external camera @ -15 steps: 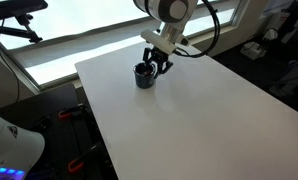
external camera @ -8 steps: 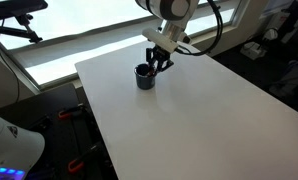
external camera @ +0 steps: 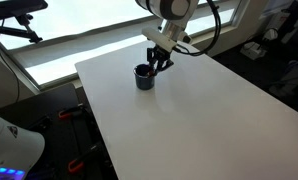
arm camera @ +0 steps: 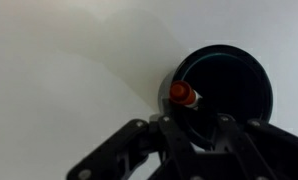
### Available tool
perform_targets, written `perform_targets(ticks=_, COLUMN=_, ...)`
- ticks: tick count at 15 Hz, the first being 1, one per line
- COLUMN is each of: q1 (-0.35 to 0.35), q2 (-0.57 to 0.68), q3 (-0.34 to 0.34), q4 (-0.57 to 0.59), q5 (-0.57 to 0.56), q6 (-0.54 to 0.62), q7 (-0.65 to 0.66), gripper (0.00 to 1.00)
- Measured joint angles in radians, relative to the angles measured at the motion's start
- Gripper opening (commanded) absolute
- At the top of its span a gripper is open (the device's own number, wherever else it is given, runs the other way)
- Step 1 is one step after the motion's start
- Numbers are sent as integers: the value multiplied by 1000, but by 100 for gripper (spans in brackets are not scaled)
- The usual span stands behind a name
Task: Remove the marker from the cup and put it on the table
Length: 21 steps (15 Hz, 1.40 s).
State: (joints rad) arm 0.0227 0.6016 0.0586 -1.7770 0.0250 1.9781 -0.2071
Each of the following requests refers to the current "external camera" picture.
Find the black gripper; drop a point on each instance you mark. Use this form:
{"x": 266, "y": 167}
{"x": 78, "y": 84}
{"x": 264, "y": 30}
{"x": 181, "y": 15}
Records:
{"x": 160, "y": 55}

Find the orange capped marker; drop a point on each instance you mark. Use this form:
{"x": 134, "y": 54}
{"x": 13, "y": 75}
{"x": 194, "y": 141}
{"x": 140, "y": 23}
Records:
{"x": 151, "y": 72}

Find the dark teal enamel mug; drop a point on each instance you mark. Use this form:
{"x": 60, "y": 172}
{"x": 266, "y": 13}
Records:
{"x": 144, "y": 81}

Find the white robot base blue lights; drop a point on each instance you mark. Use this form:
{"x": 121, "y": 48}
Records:
{"x": 12, "y": 146}

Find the white box device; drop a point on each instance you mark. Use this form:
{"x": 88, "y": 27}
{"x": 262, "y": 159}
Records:
{"x": 254, "y": 50}

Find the black perforated mounting board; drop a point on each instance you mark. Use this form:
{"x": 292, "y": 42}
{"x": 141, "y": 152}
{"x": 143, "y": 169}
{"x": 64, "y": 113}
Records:
{"x": 55, "y": 140}

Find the grey chair base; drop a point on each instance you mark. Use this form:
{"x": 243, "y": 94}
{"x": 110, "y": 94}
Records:
{"x": 289, "y": 80}

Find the dark chair with jacket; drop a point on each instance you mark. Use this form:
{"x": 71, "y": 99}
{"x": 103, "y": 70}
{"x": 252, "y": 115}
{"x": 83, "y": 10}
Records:
{"x": 295, "y": 20}

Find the black flat screen device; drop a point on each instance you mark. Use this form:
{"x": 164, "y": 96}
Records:
{"x": 15, "y": 7}

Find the grey window frame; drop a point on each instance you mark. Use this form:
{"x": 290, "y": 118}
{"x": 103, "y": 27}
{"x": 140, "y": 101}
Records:
{"x": 239, "y": 13}

